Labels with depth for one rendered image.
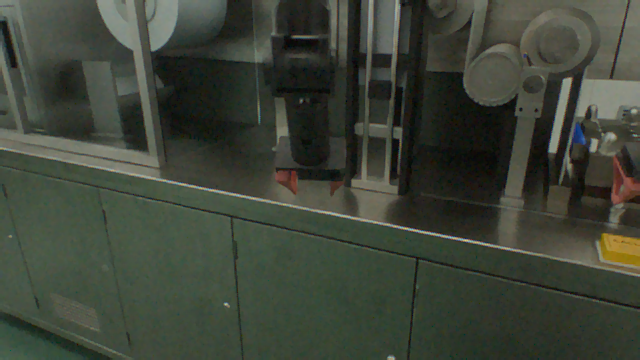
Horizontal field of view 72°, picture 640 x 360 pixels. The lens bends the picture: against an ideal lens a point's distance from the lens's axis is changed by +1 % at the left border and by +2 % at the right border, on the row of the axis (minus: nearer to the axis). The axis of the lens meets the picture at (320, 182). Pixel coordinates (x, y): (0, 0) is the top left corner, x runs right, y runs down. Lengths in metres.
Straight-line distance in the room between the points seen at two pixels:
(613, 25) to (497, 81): 0.42
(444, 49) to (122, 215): 1.11
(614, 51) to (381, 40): 0.66
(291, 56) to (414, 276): 0.64
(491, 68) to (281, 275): 0.72
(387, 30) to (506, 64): 0.28
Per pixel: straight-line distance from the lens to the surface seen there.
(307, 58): 0.51
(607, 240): 0.97
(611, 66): 1.44
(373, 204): 1.02
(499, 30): 1.42
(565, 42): 1.08
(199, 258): 1.31
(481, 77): 1.11
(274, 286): 1.19
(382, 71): 1.05
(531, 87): 1.02
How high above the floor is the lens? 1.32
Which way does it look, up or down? 22 degrees down
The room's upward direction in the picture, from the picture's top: straight up
